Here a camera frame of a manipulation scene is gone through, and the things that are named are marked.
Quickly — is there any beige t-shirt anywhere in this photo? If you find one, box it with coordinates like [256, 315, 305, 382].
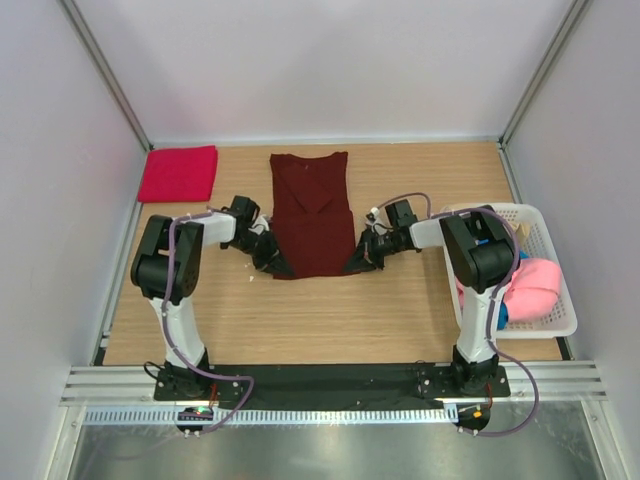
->
[509, 221, 531, 244]

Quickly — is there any pink t-shirt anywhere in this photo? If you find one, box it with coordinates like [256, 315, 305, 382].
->
[455, 257, 563, 321]

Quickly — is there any dark red t-shirt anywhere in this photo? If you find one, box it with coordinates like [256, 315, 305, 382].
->
[269, 152, 355, 279]

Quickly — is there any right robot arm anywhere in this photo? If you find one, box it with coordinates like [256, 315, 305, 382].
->
[343, 197, 520, 396]

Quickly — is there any aluminium frame rail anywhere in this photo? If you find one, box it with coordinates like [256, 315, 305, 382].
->
[61, 361, 606, 411]

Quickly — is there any blue t-shirt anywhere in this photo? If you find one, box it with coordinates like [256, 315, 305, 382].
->
[497, 251, 528, 330]

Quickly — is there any folded red t-shirt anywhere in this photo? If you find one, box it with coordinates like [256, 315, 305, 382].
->
[137, 145, 218, 203]

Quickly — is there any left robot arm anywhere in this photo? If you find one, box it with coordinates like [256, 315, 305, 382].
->
[130, 196, 294, 400]

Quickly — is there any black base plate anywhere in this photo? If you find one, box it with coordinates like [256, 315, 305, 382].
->
[153, 360, 511, 411]

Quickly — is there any white plastic basket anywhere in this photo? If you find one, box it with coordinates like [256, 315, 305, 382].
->
[439, 205, 577, 344]

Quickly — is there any white slotted cable duct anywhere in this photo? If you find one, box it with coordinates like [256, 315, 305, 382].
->
[83, 404, 458, 427]

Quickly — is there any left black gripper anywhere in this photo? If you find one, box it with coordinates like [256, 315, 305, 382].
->
[226, 230, 293, 278]

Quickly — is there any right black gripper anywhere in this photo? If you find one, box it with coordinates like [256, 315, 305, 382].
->
[343, 227, 405, 275]

